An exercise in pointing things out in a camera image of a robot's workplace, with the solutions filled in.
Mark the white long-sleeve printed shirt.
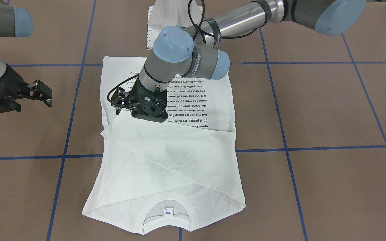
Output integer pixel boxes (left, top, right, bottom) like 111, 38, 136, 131
82, 56, 246, 235

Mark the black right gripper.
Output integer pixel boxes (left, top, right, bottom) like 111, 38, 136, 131
0, 65, 53, 113

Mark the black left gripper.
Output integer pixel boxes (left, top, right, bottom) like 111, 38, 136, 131
131, 82, 168, 123

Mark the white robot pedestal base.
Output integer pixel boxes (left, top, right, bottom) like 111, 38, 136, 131
147, 0, 192, 50

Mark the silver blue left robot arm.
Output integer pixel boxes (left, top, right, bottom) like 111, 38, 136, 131
110, 0, 366, 123

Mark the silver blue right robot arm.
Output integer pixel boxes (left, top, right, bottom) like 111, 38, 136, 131
0, 0, 53, 113

